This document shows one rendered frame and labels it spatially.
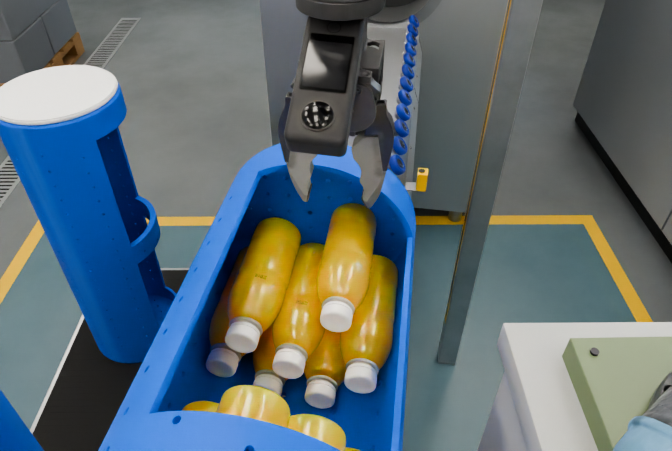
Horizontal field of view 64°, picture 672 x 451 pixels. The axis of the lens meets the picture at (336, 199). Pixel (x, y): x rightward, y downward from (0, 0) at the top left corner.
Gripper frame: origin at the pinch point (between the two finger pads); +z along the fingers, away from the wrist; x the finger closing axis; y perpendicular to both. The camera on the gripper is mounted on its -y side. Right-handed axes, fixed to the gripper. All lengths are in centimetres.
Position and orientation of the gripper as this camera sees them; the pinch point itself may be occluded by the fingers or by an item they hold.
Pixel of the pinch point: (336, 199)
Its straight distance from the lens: 53.7
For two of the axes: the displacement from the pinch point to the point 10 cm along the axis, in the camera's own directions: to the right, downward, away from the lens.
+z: 0.0, 7.7, 6.4
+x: -9.9, -1.0, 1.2
